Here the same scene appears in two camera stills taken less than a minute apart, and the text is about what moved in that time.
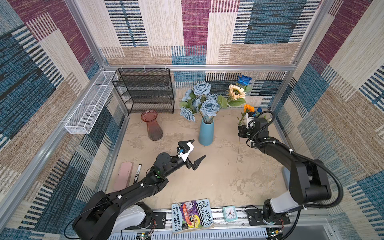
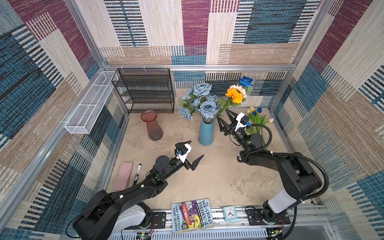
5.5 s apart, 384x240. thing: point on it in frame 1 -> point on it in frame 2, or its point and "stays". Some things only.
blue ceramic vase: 206,132 stays
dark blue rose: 244,80 stays
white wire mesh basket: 84,119 stays
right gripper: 241,128 -> 225,126
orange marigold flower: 247,108 -> 236,96
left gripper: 193,166 stays
